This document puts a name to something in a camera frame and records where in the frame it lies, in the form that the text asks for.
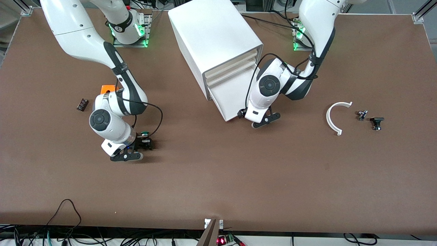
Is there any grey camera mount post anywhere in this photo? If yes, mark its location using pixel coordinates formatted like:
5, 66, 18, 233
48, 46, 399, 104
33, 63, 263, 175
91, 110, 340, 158
196, 219, 224, 246

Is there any circuit board with red LED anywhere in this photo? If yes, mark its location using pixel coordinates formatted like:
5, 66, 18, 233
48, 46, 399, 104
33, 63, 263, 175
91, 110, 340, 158
217, 233, 237, 246

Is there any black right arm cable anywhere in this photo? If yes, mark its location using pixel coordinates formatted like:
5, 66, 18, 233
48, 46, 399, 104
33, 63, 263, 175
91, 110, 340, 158
116, 78, 164, 138

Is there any orange button enclosure box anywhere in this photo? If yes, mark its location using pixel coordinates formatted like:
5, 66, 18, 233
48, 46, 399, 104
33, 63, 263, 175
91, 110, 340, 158
100, 84, 120, 95

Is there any white curved plastic arc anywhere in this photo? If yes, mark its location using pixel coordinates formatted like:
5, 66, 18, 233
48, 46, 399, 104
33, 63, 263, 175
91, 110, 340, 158
326, 101, 353, 136

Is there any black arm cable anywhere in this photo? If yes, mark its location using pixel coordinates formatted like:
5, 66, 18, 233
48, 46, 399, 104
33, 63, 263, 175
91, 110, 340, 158
245, 0, 320, 110
116, 78, 164, 138

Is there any black looped cable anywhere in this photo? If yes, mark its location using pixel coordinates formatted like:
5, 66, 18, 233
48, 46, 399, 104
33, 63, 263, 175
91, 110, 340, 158
46, 199, 82, 236

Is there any aluminium frame corner bracket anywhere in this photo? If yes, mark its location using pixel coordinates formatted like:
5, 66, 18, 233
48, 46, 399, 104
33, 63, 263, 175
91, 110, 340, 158
14, 0, 34, 17
411, 0, 437, 25

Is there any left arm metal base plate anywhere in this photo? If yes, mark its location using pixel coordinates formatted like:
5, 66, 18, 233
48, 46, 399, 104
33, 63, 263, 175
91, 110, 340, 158
292, 18, 314, 52

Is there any black cable on table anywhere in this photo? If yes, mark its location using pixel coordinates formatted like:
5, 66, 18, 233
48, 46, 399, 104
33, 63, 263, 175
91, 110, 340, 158
239, 13, 301, 30

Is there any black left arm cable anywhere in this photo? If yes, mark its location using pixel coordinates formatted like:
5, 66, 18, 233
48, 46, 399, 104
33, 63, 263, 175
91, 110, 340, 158
245, 0, 320, 110

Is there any black curled cable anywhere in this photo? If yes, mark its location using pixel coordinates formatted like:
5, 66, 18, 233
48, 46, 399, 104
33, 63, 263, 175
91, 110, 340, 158
343, 233, 377, 246

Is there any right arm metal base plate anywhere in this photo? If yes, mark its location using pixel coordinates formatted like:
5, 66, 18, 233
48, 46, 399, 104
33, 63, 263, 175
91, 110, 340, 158
113, 14, 151, 47

